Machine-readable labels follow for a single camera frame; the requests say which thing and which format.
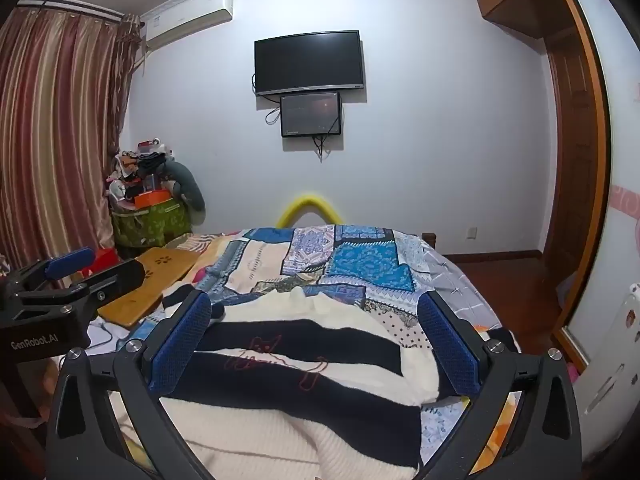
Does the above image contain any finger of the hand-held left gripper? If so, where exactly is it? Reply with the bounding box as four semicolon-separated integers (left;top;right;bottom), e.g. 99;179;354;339
0;246;97;312
65;258;147;318

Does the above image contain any green printed storage bag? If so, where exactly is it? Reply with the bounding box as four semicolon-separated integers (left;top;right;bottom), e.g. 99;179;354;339
111;200;194;261

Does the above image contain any black and cream striped sweater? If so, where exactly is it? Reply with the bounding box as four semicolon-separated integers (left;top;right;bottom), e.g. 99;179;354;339
107;285;466;480

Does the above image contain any grey checked bedsheet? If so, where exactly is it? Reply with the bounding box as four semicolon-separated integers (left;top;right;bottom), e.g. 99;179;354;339
400;232;523;356

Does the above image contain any red plastic stool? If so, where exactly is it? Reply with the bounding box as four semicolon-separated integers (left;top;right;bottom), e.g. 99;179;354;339
85;247;122;277

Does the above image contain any grey long pillow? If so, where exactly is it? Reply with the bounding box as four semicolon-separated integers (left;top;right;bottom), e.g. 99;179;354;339
167;160;207;226

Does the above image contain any pile of clothes and boxes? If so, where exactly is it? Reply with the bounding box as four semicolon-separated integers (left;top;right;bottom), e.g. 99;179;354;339
106;137;177;211

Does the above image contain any small black wall monitor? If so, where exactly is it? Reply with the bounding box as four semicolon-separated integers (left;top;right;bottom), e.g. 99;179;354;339
280;91;343;138

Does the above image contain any yellow foam tube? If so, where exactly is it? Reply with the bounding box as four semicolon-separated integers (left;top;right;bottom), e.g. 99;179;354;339
276;192;344;229

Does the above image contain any wooden lap board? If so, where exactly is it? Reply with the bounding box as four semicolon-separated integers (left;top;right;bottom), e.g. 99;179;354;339
97;247;202;331

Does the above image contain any blue patchwork quilt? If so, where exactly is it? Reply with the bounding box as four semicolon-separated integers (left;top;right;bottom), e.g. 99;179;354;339
130;225;521;480

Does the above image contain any brown wooden wardrobe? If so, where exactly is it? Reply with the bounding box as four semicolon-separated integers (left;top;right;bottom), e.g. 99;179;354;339
470;0;615;363

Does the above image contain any red striped curtain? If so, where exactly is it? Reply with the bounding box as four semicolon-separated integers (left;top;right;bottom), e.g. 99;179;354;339
0;2;143;273

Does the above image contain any large black wall television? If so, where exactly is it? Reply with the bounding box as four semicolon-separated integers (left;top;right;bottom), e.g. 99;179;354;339
254;30;362;97

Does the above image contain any white cloth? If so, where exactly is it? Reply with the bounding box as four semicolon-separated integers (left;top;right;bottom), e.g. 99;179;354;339
87;317;137;357

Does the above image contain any orange floral bedsheet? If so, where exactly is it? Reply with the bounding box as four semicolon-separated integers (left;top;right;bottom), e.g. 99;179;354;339
470;390;526;476

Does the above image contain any white air conditioner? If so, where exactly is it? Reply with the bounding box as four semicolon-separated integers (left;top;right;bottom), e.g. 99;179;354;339
141;0;234;51

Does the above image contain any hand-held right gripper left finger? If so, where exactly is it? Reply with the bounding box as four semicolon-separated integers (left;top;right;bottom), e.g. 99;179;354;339
45;290;221;480

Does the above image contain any white plastic appliance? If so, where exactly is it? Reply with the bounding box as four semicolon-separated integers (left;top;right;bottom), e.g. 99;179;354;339
575;284;640;417

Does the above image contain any pink door sticker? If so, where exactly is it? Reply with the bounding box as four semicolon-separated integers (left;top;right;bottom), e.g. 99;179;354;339
611;184;640;232

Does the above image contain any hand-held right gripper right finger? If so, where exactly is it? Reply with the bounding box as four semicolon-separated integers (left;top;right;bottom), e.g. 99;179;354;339
417;290;583;480

